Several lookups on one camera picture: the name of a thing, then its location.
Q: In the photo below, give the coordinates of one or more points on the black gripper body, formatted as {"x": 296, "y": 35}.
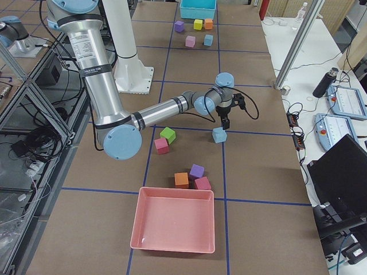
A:
{"x": 222, "y": 112}

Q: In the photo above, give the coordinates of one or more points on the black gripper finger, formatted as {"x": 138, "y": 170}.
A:
{"x": 225, "y": 123}

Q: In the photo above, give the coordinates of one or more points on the light blue foam cube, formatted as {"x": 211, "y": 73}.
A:
{"x": 219, "y": 135}
{"x": 208, "y": 40}

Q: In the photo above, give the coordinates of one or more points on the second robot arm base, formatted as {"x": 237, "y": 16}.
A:
{"x": 17, "y": 39}

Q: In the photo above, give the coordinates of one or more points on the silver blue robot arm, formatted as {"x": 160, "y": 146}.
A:
{"x": 105, "y": 50}

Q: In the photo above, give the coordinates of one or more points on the purple foam cube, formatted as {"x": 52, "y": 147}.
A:
{"x": 179, "y": 26}
{"x": 196, "y": 172}

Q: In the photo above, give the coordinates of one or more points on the green foam cube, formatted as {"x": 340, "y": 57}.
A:
{"x": 169, "y": 134}

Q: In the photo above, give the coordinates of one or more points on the magenta foam cube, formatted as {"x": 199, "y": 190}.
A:
{"x": 202, "y": 184}

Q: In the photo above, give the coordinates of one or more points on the red-pink foam cube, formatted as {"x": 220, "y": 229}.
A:
{"x": 161, "y": 145}

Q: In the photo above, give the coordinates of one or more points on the black orange power strip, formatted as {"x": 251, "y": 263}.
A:
{"x": 296, "y": 131}

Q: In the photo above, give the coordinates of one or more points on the orange foam cube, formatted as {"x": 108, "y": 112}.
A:
{"x": 208, "y": 24}
{"x": 181, "y": 180}

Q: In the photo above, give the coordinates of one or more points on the light pink foam cube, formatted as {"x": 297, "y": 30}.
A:
{"x": 190, "y": 41}

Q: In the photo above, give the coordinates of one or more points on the yellow foam cube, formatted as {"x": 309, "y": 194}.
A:
{"x": 197, "y": 24}

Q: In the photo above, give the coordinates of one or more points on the black water bottle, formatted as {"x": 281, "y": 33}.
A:
{"x": 325, "y": 82}

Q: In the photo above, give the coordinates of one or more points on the blue teach pendant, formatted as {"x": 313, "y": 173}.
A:
{"x": 332, "y": 128}
{"x": 346, "y": 101}

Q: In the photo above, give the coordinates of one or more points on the pink plastic tray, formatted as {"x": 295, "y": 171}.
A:
{"x": 174, "y": 220}

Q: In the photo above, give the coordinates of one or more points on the teal plastic bin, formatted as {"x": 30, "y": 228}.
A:
{"x": 198, "y": 9}

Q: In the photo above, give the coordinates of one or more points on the clear plastic bottle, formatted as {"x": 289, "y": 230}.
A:
{"x": 301, "y": 13}

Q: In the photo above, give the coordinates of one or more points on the black laptop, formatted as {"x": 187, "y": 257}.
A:
{"x": 339, "y": 177}

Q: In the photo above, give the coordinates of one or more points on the black power adapter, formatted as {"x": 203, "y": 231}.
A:
{"x": 19, "y": 148}

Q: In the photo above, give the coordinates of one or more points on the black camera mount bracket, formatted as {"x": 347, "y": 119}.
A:
{"x": 238, "y": 101}

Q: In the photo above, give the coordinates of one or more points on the aluminium frame post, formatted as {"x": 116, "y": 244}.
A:
{"x": 303, "y": 28}

